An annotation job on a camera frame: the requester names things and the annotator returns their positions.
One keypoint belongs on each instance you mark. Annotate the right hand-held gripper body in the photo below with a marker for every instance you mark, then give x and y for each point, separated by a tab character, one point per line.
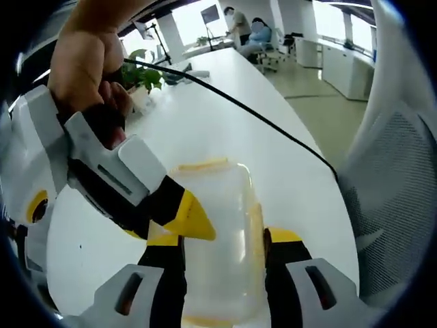
34	153

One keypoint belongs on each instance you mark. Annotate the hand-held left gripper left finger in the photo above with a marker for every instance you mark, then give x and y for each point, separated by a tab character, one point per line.
112	290

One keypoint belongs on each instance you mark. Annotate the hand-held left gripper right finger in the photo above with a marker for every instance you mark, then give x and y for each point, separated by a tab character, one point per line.
307	290

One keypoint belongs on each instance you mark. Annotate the clear plastic food container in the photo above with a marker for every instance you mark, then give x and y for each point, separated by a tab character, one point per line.
222	218

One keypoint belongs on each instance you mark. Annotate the person's right hand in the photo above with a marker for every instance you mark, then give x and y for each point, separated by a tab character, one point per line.
82	68

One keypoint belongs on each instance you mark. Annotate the white plant pot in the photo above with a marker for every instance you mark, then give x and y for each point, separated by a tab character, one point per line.
141	99

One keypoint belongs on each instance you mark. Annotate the green potted plant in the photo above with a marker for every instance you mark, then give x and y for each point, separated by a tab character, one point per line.
143	73

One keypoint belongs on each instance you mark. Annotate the dark object on table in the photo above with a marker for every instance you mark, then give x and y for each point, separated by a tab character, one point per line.
184	73

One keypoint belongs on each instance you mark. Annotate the black tripod stand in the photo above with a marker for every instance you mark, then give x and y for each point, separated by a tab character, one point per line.
160	44

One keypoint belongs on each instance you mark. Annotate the white mesh office chair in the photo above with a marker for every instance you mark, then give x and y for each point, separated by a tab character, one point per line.
392	171

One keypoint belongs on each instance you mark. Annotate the screen on stand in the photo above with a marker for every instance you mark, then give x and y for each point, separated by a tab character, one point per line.
210	13

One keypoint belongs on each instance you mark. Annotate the grey office chair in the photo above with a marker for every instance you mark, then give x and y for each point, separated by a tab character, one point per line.
269	56

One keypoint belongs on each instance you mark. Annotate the black office chair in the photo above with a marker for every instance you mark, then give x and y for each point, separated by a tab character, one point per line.
290	41

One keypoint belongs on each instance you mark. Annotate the small white cabinet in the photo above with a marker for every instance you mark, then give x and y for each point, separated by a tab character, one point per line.
307	51

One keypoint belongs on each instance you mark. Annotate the long white cabinet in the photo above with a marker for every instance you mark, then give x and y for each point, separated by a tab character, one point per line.
348	73

